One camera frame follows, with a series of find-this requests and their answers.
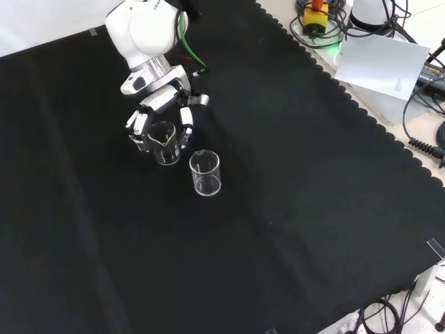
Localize yellow emergency stop button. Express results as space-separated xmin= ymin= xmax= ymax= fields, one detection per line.
xmin=302 ymin=0 xmax=330 ymax=35

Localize black coiled cable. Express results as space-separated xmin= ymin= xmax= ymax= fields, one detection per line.
xmin=289 ymin=0 xmax=348 ymax=49

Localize black ribbed cable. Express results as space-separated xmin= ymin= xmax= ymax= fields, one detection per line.
xmin=402 ymin=81 xmax=445 ymax=160

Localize large clear glass beaker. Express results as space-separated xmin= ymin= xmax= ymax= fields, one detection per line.
xmin=188 ymin=149 xmax=223 ymax=198

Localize black table cloth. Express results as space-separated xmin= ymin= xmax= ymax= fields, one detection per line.
xmin=0 ymin=0 xmax=445 ymax=334

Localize black floor cables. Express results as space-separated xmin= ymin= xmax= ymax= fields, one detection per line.
xmin=350 ymin=278 xmax=445 ymax=334

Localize black power adapter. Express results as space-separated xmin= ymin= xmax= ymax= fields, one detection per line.
xmin=415 ymin=61 xmax=445 ymax=94

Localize small clear glass beaker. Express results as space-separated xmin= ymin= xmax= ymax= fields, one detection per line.
xmin=147 ymin=120 xmax=181 ymax=166

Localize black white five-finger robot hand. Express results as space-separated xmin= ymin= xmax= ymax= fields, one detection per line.
xmin=120 ymin=64 xmax=211 ymax=153

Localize green cable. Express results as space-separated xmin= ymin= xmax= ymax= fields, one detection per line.
xmin=175 ymin=10 xmax=210 ymax=77

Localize pale white board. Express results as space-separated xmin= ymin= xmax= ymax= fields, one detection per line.
xmin=334 ymin=29 xmax=431 ymax=102

